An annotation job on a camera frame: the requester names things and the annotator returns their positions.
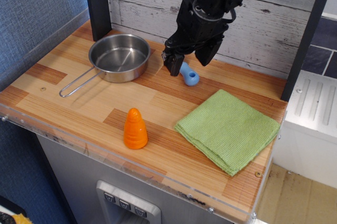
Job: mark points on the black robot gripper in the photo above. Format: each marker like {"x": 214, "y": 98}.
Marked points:
{"x": 195, "y": 33}

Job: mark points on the blue and grey toy spoon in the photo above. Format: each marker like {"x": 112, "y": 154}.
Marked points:
{"x": 191, "y": 78}

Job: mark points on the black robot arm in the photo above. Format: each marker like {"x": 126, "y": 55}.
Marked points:
{"x": 218, "y": 9}

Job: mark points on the green folded cloth napkin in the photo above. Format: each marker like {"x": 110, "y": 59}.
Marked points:
{"x": 228, "y": 131}

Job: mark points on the small steel saucepan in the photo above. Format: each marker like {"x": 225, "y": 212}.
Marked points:
{"x": 117, "y": 58}

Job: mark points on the orange toy carrot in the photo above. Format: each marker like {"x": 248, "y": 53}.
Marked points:
{"x": 135, "y": 132}

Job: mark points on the clear acrylic edge guard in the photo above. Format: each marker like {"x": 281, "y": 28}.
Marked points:
{"x": 169, "y": 163}

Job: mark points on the white ribbed box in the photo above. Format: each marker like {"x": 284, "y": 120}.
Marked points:
{"x": 307, "y": 140}

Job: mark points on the grey toy kitchen cabinet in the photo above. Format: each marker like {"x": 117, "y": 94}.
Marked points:
{"x": 77, "y": 174}

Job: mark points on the silver dispenser button panel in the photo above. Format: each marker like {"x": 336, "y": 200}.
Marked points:
{"x": 119, "y": 206}

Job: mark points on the yellow and black object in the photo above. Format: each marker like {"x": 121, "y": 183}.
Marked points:
{"x": 14, "y": 216}

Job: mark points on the left dark frame post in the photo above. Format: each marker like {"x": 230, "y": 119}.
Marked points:
{"x": 100, "y": 18}

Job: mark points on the dark frame post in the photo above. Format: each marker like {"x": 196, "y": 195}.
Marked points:
{"x": 307, "y": 37}
{"x": 100, "y": 18}

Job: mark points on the right dark frame post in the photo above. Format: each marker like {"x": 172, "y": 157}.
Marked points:
{"x": 307, "y": 37}

